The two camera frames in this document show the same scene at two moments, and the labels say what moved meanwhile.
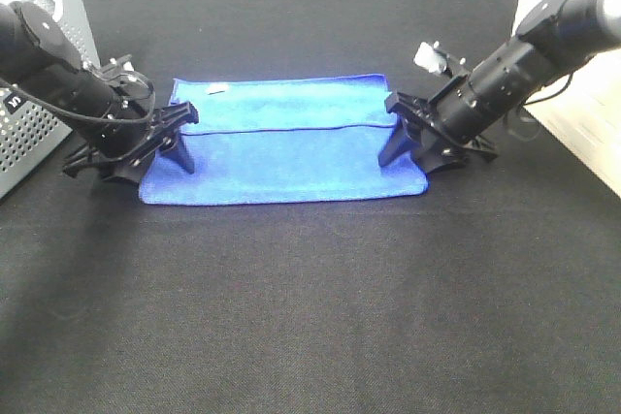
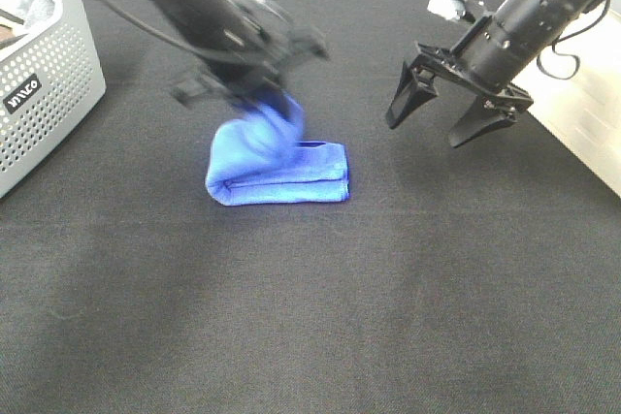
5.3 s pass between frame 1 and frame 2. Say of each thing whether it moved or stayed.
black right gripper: moved
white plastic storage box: stayed
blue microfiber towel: moved
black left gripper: moved
